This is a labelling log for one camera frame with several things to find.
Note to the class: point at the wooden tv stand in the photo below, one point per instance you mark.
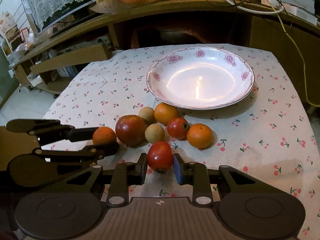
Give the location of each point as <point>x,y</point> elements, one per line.
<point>294,42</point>

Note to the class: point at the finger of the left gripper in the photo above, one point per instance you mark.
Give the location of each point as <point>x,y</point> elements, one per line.
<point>88,153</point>
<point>49,131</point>

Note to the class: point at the orange mandarin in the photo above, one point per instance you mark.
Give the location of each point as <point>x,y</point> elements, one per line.
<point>104,135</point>
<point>163,113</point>
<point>200,136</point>

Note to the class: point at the glass fruit basket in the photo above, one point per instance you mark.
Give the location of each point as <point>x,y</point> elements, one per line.
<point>117,6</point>

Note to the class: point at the blue white box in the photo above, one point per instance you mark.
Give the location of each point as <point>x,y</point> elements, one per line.
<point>69,71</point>

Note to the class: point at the television screen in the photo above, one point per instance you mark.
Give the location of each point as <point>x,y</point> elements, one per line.
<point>60,7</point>

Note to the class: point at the brown kiwi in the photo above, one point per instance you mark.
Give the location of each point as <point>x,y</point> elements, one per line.
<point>154,133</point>
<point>147,113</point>

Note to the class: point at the red tomato front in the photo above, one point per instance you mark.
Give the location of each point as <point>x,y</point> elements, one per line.
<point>160,157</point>

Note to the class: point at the red tomato back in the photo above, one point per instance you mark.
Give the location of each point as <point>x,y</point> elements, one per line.
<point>178,128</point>

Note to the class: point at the brown kiwi back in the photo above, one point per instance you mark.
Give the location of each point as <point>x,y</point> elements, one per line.
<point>147,113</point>

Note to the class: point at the brown kiwi front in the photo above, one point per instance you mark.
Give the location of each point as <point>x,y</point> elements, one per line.
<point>154,133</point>

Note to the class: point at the dark red apple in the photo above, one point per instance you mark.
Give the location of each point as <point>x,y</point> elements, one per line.
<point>130,130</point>

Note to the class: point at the white power strip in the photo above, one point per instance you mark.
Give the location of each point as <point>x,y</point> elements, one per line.
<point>292,9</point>

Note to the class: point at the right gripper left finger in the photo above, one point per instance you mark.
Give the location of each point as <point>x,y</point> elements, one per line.
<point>123,176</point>

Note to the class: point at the silver set-top box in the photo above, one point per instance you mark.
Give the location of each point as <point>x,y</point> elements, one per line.
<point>101,40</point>

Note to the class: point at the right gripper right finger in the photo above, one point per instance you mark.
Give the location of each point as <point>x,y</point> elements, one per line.
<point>196,175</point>

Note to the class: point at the red tomato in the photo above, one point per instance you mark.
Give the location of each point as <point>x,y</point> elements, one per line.
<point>160,157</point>
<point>178,128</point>

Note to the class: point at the white floral plate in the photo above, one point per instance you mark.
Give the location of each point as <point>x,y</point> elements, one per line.
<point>200,78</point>

